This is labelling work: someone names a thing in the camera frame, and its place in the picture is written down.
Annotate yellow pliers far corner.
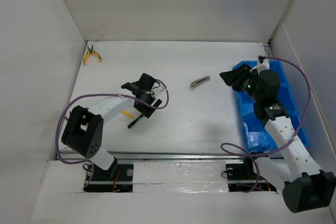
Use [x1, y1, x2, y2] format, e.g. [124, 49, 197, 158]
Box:
[83, 44, 102, 66]

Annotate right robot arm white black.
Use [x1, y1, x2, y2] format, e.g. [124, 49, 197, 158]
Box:
[219, 63, 335, 213]

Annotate silver folding utility knife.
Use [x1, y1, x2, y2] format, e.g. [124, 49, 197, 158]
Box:
[190, 76, 211, 90]

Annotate blue plastic compartment bin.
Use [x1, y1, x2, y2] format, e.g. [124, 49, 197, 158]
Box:
[234, 61, 301, 153]

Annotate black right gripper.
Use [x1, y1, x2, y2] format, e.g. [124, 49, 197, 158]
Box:
[219, 63, 263, 102]

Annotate yellow pliers near left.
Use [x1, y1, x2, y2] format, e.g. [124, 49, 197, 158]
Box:
[64, 111, 134, 121]

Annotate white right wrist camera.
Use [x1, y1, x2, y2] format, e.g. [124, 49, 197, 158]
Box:
[250, 56, 270, 74]

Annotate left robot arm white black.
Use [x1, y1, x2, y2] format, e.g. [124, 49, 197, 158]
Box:
[60, 73, 167, 180]

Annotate metal mounting rail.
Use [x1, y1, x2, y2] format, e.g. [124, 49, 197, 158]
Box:
[56, 152, 305, 183]

